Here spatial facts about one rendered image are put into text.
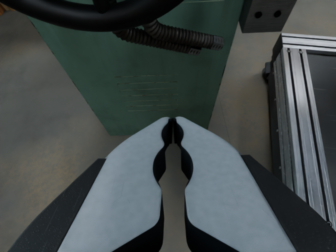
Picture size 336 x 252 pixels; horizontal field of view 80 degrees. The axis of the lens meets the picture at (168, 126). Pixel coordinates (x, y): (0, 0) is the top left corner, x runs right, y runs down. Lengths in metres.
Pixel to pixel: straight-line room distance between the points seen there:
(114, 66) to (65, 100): 0.62
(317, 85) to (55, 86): 1.20
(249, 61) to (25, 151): 1.19
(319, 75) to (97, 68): 0.80
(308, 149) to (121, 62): 0.60
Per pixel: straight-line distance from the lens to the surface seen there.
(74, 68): 0.62
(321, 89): 0.94
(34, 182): 1.03
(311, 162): 0.74
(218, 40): 0.40
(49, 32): 0.56
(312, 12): 1.71
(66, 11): 0.27
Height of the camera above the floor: 0.82
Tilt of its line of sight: 62 degrees down
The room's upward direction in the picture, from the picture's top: 5 degrees counter-clockwise
